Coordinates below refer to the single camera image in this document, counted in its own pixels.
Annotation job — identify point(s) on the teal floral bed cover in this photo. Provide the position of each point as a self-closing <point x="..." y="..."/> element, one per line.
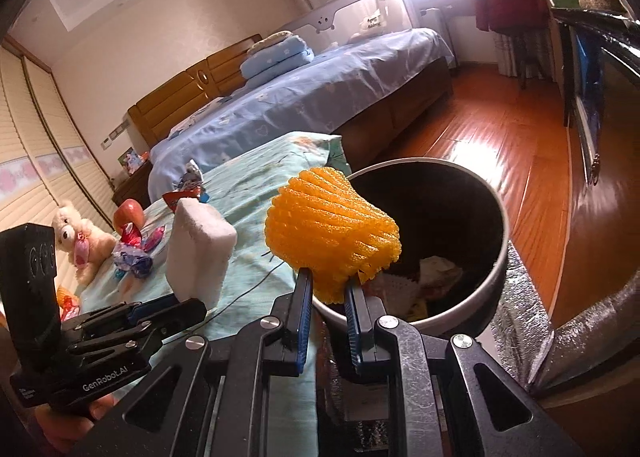
<point x="241" y="191"/>

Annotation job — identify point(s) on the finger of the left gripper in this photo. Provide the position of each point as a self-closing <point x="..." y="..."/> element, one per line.
<point x="145" y="310"/>
<point x="167" y="324"/>

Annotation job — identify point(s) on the red chip bag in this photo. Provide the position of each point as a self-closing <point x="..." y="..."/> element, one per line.
<point x="131" y="235"/>

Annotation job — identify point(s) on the white bed guard rail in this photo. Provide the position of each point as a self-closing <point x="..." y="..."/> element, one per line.
<point x="337" y="20"/>

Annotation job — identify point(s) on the wooden headboard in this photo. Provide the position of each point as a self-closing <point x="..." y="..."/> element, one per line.
<point x="179" y="97"/>

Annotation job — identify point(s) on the wooden nightstand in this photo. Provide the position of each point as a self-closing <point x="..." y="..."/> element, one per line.
<point x="135" y="187"/>

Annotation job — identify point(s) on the round trash bin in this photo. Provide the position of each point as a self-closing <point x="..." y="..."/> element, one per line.
<point x="444" y="209"/>

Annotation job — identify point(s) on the cream teddy bear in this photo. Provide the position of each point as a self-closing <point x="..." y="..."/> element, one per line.
<point x="86" y="245"/>

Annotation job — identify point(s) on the pink candy wrapper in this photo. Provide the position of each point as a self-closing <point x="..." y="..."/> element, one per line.
<point x="153" y="239"/>

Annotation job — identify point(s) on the red yellow apple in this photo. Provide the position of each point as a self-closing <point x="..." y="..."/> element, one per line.
<point x="129" y="211"/>

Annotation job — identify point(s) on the crumpled patterned wrapper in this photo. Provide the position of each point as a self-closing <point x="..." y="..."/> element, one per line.
<point x="192" y="178"/>

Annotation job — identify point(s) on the folded blue blanket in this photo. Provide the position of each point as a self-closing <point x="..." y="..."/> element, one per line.
<point x="268" y="56"/>

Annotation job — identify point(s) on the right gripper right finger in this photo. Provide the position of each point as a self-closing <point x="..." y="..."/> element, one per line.
<point x="362" y="311"/>

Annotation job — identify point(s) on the white foam block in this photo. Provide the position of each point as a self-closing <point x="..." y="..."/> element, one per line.
<point x="199" y="251"/>

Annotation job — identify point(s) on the orange foam net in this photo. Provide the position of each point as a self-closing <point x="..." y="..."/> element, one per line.
<point x="318" y="221"/>

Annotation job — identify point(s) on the black glossy tv cabinet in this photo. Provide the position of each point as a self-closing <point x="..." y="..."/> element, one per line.
<point x="600" y="55"/>

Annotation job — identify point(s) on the blue sheet bed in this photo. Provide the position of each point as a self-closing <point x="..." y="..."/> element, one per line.
<point x="318" y="97"/>

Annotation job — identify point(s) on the blue plastic snack bag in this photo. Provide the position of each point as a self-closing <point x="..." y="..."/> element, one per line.
<point x="132" y="259"/>

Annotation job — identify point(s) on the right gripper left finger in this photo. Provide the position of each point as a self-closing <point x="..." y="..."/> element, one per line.
<point x="289" y="352"/>

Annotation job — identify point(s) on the left hand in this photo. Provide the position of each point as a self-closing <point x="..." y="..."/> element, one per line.
<point x="63" y="431"/>

